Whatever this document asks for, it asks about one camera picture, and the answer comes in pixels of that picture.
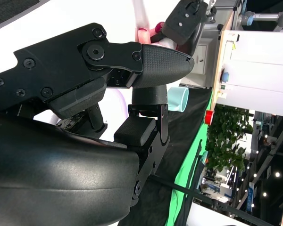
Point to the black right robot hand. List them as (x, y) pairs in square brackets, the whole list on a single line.
[(61, 70)]

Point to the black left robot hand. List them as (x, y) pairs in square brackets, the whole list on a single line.
[(198, 30)]

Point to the pink plush beaver doll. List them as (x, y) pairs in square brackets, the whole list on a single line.
[(143, 36)]

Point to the grey background robot arm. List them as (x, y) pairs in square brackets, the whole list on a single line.
[(266, 17)]

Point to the blue knob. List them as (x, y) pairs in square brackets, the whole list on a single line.
[(225, 76)]

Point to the teal plastic mug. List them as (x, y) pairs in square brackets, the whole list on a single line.
[(179, 99)]

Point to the white box with wooden edge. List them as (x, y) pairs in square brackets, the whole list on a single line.
[(261, 70)]

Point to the red button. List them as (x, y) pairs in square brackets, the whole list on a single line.
[(209, 117)]

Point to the black cloth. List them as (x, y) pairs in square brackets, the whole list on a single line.
[(179, 131)]

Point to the green leafy plant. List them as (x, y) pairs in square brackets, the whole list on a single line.
[(226, 141)]

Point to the green cloth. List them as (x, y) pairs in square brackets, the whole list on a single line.
[(186, 164)]

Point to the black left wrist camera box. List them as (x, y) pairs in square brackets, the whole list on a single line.
[(181, 26)]

